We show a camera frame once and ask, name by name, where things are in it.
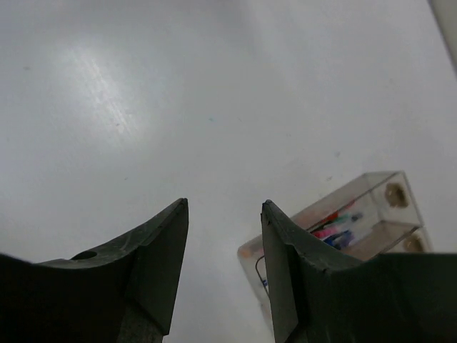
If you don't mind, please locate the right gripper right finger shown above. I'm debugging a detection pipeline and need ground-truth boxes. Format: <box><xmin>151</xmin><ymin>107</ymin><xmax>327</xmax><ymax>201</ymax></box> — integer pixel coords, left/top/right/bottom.
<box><xmin>261</xmin><ymin>201</ymin><xmax>456</xmax><ymax>342</ymax></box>

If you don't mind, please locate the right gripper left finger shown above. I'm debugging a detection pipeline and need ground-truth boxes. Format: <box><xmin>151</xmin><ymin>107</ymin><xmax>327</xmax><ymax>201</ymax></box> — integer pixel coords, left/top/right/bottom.
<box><xmin>1</xmin><ymin>198</ymin><xmax>189</xmax><ymax>342</ymax></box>

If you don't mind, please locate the green gel pen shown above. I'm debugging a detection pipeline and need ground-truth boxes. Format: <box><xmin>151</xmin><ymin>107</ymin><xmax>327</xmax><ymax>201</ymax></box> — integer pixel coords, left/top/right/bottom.
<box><xmin>334</xmin><ymin>212</ymin><xmax>363</xmax><ymax>224</ymax></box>

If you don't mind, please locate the blue gel pen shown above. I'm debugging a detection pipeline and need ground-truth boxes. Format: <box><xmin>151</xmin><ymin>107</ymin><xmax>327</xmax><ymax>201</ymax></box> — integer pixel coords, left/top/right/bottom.
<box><xmin>323</xmin><ymin>230</ymin><xmax>354</xmax><ymax>250</ymax></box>

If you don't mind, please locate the red gel pen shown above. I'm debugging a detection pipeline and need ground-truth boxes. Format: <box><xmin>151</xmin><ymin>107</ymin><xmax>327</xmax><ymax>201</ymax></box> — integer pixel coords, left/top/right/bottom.
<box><xmin>313</xmin><ymin>201</ymin><xmax>355</xmax><ymax>230</ymax></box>

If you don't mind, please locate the clear container middle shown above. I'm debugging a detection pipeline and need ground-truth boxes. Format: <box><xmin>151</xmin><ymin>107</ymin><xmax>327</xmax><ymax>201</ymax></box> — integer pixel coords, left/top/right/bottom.
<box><xmin>341</xmin><ymin>221</ymin><xmax>433</xmax><ymax>261</ymax></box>

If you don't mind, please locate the clear container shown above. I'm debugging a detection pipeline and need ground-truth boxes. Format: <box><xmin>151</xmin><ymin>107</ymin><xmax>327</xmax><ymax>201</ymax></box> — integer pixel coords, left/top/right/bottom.
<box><xmin>238</xmin><ymin>171</ymin><xmax>425</xmax><ymax>324</ymax></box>
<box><xmin>341</xmin><ymin>221</ymin><xmax>433</xmax><ymax>261</ymax></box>

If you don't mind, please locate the clear container left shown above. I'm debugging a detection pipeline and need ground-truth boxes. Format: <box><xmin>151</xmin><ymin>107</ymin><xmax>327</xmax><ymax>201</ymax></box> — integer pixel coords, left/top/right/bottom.
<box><xmin>238</xmin><ymin>171</ymin><xmax>425</xmax><ymax>324</ymax></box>

